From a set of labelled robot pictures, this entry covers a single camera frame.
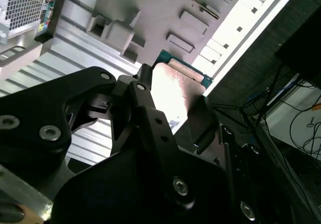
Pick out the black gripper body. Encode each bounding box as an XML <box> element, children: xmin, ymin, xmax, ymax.
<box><xmin>51</xmin><ymin>120</ymin><xmax>234</xmax><ymax>224</ymax></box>

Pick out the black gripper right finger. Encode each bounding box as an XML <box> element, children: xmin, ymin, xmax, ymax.
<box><xmin>187</xmin><ymin>95</ymin><xmax>264</xmax><ymax>224</ymax></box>

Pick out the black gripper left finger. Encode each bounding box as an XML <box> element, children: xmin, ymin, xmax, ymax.
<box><xmin>0</xmin><ymin>63</ymin><xmax>197</xmax><ymax>209</ymax></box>

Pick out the silver CPU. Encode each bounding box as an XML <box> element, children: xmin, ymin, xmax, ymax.
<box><xmin>151</xmin><ymin>48</ymin><xmax>214</xmax><ymax>136</ymax></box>

